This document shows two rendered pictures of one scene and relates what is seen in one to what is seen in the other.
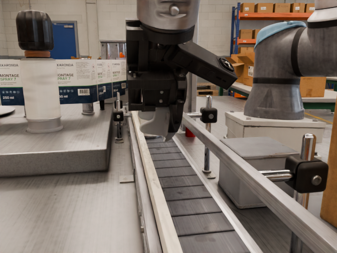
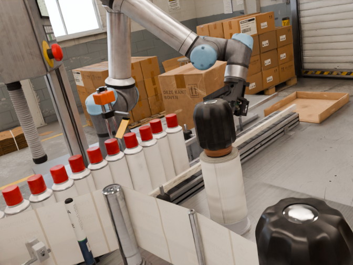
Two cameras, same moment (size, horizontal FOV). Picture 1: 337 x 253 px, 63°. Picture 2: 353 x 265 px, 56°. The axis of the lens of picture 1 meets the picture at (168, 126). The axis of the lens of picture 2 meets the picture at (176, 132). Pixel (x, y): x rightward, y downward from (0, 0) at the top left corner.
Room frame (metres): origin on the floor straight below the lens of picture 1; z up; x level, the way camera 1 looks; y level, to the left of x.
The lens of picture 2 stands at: (1.11, 0.85, 1.35)
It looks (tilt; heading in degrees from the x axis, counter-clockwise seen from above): 19 degrees down; 241
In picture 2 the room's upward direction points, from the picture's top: 12 degrees counter-clockwise
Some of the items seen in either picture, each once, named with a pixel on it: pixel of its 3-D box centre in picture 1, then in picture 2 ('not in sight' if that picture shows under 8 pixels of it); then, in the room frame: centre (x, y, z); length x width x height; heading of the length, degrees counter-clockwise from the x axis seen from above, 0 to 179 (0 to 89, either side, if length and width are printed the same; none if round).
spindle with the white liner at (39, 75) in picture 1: (39, 73); (221, 167); (0.73, 0.33, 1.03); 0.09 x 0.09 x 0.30
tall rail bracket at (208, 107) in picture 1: (197, 136); (194, 146); (0.54, -0.06, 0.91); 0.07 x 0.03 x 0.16; 100
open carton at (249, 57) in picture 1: (260, 69); not in sight; (3.19, -1.03, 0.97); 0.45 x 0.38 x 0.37; 94
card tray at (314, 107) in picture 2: not in sight; (306, 105); (-0.13, -0.10, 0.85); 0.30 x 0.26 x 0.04; 10
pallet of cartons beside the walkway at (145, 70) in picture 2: not in sight; (120, 94); (-0.61, -3.60, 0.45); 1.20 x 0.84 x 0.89; 93
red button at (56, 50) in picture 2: not in sight; (54, 52); (0.93, 0.08, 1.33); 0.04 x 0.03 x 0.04; 65
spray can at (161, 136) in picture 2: not in sight; (162, 153); (0.71, 0.04, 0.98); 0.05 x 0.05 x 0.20
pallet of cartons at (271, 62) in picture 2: not in sight; (247, 56); (-2.42, -2.84, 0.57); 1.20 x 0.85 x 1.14; 3
